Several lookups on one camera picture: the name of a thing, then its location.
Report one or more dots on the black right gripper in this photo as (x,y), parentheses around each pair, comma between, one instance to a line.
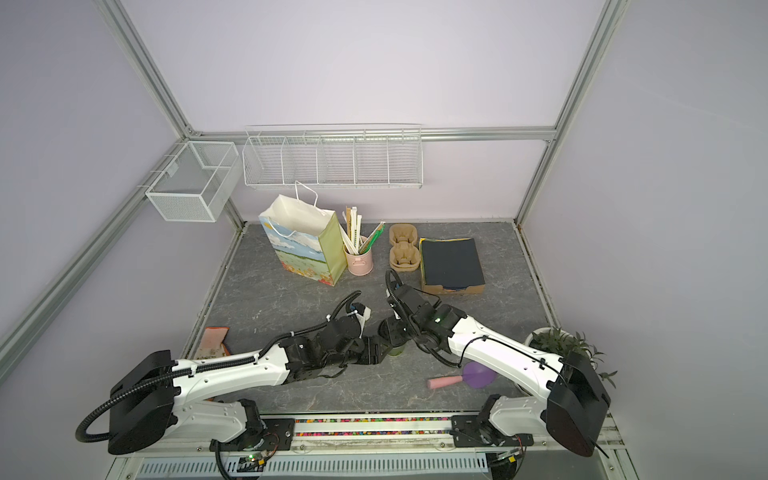
(392,323)

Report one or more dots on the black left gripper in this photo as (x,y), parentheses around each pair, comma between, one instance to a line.
(371,350)

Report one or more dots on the green paper coffee cup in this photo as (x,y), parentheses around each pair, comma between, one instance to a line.
(396,342)

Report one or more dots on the brown pulp cup carrier stack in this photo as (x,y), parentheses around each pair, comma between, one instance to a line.
(404,255)

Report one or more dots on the landscape printed paper bag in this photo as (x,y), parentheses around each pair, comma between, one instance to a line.
(306,239)

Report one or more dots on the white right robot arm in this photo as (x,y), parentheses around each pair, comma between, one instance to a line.
(567,399)

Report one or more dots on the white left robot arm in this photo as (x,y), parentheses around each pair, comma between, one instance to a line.
(164,399)

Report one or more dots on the pink straw holder cup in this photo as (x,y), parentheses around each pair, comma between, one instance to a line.
(359,265)

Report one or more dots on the orange red scissors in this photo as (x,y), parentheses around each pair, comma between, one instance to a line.
(212,344)

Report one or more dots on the potted green plant white pot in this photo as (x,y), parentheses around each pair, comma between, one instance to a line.
(558,341)

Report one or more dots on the purple scoop with pink handle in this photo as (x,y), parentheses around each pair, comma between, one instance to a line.
(474,374)

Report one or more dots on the white wire wall shelf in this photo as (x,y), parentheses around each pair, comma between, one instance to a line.
(334,155)

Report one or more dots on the white mesh wall basket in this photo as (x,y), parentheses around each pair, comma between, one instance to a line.
(197,182)

